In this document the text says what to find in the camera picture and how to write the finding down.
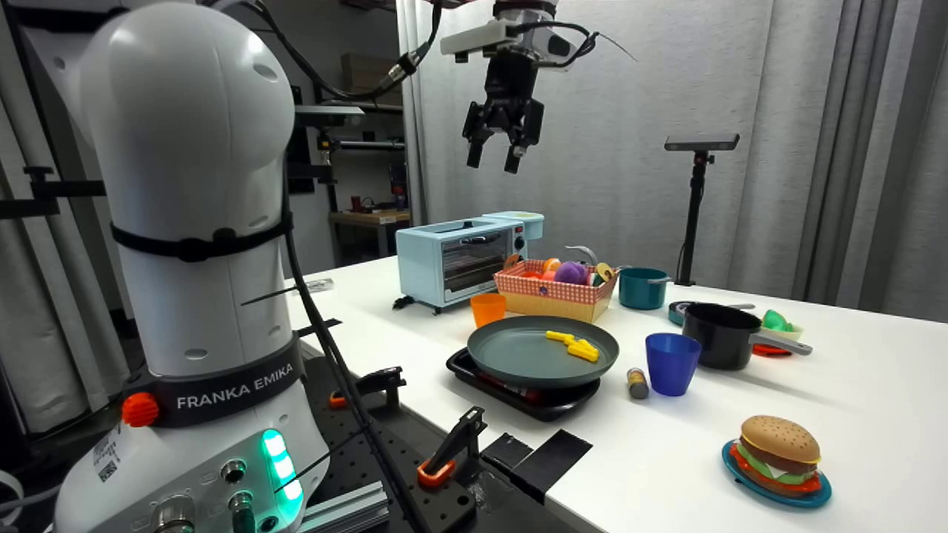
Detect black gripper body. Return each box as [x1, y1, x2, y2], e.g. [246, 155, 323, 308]
[463, 50, 544, 150]

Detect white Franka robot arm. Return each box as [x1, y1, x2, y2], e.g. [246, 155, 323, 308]
[52, 3, 387, 533]

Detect dark grey round plate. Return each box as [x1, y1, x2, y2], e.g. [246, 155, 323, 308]
[468, 318, 620, 388]

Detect yellow fries on plate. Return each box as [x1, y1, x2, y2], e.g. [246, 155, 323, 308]
[544, 330, 597, 366]

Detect blue plastic cup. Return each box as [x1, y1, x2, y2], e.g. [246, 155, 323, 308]
[646, 333, 701, 397]

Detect teal small burger plate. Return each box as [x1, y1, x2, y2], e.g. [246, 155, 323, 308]
[720, 443, 831, 512]

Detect light blue toy toaster oven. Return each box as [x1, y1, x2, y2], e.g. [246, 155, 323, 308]
[394, 210, 544, 308]

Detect purple plush toy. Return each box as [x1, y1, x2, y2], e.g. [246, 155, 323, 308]
[553, 262, 591, 284]

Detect red checkered cardboard basket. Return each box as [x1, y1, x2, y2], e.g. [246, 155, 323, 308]
[494, 262, 617, 324]

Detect teal pot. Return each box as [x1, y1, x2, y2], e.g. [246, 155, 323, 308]
[620, 266, 665, 311]

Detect black square scale base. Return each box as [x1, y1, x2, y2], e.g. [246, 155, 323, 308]
[448, 349, 597, 422]

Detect small brown cylinder toy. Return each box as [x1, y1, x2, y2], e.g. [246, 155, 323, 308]
[625, 367, 652, 401]

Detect black saucepan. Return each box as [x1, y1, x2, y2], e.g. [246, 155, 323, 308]
[682, 302, 812, 370]

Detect green toy food piece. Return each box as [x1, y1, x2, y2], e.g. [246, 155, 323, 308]
[760, 308, 803, 335]

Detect red toy food disc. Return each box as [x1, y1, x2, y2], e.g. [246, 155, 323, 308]
[751, 343, 793, 360]

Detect toy hamburger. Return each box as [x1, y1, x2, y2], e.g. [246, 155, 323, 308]
[729, 416, 820, 497]

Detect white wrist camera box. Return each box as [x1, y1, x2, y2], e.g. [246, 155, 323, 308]
[442, 21, 572, 64]

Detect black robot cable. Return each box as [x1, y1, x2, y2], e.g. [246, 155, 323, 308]
[203, 0, 448, 533]

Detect black camera stand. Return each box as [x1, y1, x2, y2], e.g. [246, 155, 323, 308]
[662, 135, 740, 284]

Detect orange handled black clamp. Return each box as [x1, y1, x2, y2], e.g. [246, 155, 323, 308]
[415, 407, 485, 492]

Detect black flat bracket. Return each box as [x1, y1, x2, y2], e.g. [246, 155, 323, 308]
[483, 429, 591, 500]

